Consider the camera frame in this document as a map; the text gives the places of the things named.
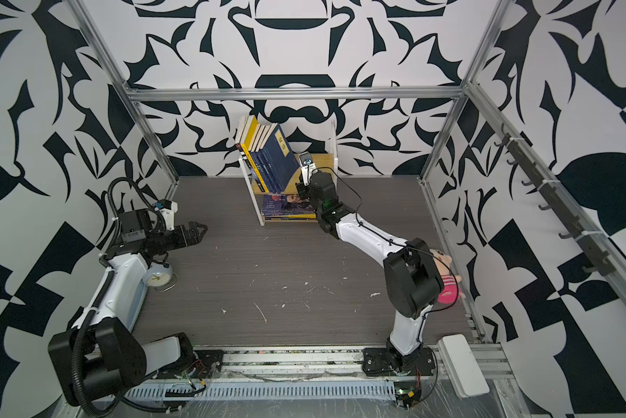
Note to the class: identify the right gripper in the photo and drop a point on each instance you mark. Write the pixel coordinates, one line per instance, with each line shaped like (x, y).
(303, 192)

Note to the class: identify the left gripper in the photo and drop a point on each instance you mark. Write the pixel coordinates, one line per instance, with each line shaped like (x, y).
(196, 238)

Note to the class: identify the blue book underneath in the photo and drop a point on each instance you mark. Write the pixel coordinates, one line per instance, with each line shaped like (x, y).
(290, 158)

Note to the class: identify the yellow cartoon cover book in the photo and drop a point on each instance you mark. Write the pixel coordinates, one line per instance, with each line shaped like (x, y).
(248, 138)

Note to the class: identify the purple book with old man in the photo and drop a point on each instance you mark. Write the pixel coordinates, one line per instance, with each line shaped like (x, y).
(287, 216)

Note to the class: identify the blue book front yellow label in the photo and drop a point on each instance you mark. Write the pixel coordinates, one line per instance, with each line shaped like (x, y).
(255, 150)

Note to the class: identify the small blue book yellow label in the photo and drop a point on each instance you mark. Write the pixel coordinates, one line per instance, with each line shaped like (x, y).
(274, 184)

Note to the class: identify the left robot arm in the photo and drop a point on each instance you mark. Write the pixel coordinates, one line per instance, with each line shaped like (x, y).
(98, 360)

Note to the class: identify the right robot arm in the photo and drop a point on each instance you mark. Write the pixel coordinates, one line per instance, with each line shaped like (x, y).
(411, 271)

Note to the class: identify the wooden white-framed bookshelf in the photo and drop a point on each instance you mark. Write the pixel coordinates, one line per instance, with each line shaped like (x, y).
(326, 162)

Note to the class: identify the light blue pencil case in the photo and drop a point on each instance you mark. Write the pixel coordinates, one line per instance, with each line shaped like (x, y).
(136, 306)

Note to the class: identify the cartoon boy plush doll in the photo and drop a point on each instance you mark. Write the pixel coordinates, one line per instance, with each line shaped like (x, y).
(452, 283)

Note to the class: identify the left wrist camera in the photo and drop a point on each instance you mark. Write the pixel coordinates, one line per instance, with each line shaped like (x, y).
(167, 209)

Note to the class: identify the white box on rail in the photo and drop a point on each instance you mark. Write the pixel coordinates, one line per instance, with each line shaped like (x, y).
(462, 367)

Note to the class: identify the wall hook rail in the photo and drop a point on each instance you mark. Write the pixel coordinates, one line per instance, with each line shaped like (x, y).
(559, 202)

